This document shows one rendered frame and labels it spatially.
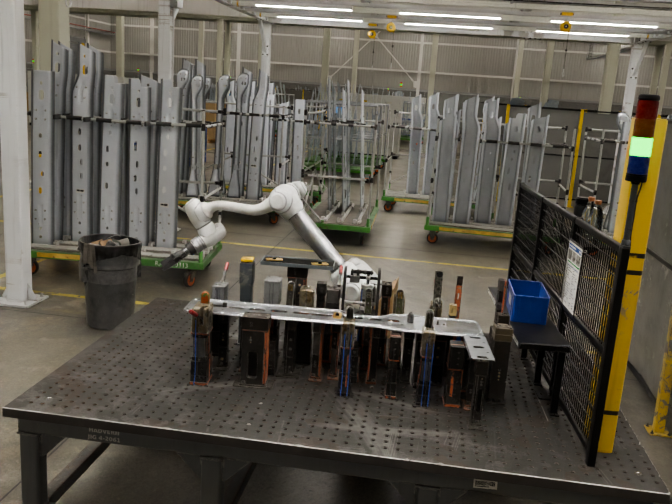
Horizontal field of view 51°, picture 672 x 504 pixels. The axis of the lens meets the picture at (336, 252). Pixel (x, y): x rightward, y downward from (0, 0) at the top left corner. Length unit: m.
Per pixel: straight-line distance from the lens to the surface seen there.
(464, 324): 3.36
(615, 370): 2.95
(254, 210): 4.04
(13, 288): 6.84
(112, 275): 5.89
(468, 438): 2.97
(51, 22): 10.60
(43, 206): 7.68
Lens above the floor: 2.02
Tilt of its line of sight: 13 degrees down
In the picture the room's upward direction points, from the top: 4 degrees clockwise
